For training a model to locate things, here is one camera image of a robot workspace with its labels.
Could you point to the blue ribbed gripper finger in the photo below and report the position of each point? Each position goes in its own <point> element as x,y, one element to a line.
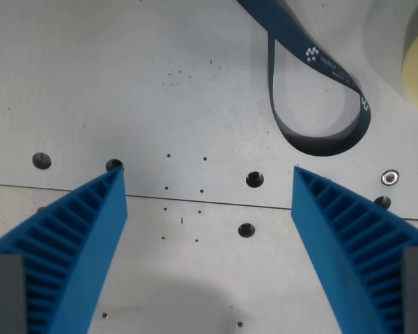
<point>90,236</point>
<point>338,243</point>

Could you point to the silver socket head screw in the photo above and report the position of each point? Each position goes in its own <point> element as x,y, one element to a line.
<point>390,177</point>

